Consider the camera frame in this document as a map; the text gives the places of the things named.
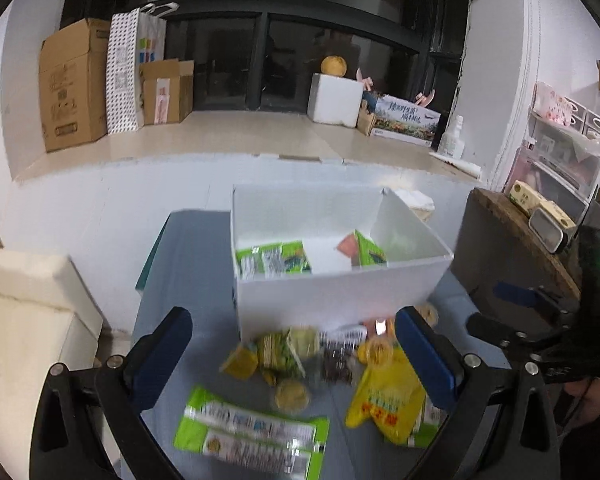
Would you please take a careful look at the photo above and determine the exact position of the dark red snack packet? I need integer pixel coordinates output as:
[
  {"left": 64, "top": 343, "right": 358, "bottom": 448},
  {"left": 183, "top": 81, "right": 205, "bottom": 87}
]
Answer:
[{"left": 321, "top": 344, "right": 359, "bottom": 387}]

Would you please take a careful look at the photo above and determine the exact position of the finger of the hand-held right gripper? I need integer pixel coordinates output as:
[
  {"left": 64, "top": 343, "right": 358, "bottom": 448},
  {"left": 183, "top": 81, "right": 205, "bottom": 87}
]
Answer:
[
  {"left": 466, "top": 311, "right": 548, "bottom": 361},
  {"left": 493, "top": 281, "right": 580, "bottom": 322}
]

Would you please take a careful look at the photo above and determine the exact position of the white foam box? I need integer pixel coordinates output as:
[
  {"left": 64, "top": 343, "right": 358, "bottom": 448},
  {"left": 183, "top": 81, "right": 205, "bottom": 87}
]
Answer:
[{"left": 307, "top": 72, "right": 364, "bottom": 129}]

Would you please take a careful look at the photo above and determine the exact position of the person's right hand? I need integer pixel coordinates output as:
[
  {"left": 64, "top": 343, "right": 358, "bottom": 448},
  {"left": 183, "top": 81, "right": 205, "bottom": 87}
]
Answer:
[{"left": 561, "top": 376, "right": 600, "bottom": 434}]

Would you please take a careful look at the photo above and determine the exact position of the dark window frame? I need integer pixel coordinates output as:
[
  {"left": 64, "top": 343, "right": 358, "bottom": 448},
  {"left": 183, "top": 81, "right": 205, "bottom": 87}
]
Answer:
[{"left": 60, "top": 0, "right": 473, "bottom": 113}]

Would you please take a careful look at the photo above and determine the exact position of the cheese shaped toy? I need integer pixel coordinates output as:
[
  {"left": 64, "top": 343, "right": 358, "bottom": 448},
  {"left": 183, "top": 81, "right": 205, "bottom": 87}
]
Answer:
[{"left": 537, "top": 200, "right": 577, "bottom": 233}]

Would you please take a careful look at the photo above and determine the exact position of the yellow snack bag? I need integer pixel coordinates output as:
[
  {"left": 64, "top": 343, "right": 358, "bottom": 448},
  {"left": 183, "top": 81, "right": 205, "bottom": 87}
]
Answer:
[{"left": 344, "top": 347, "right": 427, "bottom": 446}]

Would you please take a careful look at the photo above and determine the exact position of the round orange fruit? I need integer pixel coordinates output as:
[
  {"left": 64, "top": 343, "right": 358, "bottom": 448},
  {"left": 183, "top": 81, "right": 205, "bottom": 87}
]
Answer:
[{"left": 321, "top": 55, "right": 349, "bottom": 78}]

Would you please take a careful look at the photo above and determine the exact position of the small yellow snack packet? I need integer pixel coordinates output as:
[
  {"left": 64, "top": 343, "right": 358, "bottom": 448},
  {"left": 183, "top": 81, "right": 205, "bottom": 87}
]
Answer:
[{"left": 221, "top": 344, "right": 259, "bottom": 381}]

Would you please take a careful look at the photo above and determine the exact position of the yellow tissue pack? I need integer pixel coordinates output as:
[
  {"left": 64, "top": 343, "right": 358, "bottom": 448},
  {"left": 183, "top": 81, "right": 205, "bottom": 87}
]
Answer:
[{"left": 509, "top": 180, "right": 547, "bottom": 212}]

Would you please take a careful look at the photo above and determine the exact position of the cream sofa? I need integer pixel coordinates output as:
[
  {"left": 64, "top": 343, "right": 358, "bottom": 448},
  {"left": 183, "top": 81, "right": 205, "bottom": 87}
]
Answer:
[{"left": 0, "top": 247, "right": 105, "bottom": 466}]

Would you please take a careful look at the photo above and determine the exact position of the green pea snack packet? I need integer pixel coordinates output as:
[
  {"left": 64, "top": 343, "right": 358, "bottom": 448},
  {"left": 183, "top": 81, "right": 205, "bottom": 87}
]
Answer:
[{"left": 256, "top": 327, "right": 321, "bottom": 380}]

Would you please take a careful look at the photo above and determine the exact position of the small open cardboard box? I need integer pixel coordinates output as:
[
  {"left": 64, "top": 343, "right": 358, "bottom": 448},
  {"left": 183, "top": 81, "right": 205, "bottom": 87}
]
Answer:
[{"left": 139, "top": 59, "right": 196, "bottom": 126}]

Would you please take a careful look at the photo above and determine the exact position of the white plastic bottle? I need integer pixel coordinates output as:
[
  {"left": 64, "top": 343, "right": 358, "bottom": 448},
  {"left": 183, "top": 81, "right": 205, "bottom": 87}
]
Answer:
[{"left": 439, "top": 115, "right": 466, "bottom": 160}]

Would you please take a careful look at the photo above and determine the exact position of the clear drawer organizer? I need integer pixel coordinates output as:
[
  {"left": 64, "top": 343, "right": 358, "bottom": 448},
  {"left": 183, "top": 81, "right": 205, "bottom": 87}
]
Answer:
[{"left": 502, "top": 81, "right": 600, "bottom": 223}]

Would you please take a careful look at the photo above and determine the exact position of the pink toy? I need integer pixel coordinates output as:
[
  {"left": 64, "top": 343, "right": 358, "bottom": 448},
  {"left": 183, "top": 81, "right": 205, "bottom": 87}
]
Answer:
[{"left": 355, "top": 67, "right": 438, "bottom": 108}]

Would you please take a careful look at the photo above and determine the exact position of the small brown paper box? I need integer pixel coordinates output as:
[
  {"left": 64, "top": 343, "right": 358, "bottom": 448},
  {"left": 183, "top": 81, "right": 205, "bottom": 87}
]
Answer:
[{"left": 356, "top": 100, "right": 377, "bottom": 137}]

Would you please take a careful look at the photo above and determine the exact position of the blue-grey table cloth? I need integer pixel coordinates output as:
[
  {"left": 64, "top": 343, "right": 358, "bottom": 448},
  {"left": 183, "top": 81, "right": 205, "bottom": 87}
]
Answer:
[{"left": 117, "top": 209, "right": 513, "bottom": 480}]

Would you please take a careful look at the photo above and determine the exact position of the grey white device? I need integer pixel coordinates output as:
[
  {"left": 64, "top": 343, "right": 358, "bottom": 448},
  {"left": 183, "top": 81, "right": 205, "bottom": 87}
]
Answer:
[{"left": 528, "top": 206, "right": 569, "bottom": 255}]

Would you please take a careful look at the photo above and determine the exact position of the white barcode snack packet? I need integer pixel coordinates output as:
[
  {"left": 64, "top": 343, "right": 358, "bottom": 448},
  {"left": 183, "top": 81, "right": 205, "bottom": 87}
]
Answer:
[{"left": 324, "top": 324, "right": 369, "bottom": 347}]

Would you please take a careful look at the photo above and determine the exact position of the dark wooden board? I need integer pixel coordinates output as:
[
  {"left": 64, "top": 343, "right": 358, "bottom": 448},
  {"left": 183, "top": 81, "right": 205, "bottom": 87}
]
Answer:
[{"left": 451, "top": 186, "right": 582, "bottom": 323}]

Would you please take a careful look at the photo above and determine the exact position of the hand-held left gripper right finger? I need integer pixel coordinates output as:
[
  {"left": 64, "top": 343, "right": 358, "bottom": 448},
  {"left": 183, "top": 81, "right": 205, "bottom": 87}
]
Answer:
[{"left": 394, "top": 305, "right": 565, "bottom": 480}]

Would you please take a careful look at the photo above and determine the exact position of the large cardboard box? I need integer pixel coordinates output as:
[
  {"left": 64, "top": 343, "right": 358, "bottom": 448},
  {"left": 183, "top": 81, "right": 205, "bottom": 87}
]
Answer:
[{"left": 38, "top": 17, "right": 112, "bottom": 154}]

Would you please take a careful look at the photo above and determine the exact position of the patterned paper bag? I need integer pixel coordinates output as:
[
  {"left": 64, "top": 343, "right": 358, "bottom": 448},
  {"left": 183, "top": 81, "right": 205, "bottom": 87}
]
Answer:
[{"left": 105, "top": 2, "right": 180, "bottom": 135}]

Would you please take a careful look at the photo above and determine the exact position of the white storage box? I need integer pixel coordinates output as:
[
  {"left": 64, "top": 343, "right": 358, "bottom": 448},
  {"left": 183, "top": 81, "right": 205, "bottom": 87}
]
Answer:
[{"left": 230, "top": 184, "right": 455, "bottom": 343}]

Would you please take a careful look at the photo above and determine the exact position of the pink snack packet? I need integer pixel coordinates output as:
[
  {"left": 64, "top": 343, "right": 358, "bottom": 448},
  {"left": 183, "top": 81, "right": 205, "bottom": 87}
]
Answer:
[{"left": 336, "top": 232, "right": 362, "bottom": 260}]

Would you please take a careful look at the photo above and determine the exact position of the printed landscape carton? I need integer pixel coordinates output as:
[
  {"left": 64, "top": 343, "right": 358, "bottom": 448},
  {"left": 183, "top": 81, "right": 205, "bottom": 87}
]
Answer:
[{"left": 370, "top": 94, "right": 442, "bottom": 147}]

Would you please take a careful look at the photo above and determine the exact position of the small green snack packet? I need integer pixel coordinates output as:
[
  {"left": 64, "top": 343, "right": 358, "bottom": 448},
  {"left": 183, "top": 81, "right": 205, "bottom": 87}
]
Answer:
[{"left": 354, "top": 230, "right": 388, "bottom": 267}]

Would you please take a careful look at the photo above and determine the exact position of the rolled white paper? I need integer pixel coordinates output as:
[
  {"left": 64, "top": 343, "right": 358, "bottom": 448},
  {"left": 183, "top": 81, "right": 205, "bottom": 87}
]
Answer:
[{"left": 429, "top": 151, "right": 482, "bottom": 179}]

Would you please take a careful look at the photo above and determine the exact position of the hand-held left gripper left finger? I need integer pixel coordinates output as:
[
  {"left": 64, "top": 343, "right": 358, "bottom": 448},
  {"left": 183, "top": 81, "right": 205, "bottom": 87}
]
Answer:
[{"left": 27, "top": 306, "right": 194, "bottom": 480}]

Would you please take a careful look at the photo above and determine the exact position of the large green snack packet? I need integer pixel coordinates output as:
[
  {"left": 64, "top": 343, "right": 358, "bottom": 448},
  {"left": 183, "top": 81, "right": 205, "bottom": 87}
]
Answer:
[{"left": 173, "top": 385, "right": 331, "bottom": 480}]

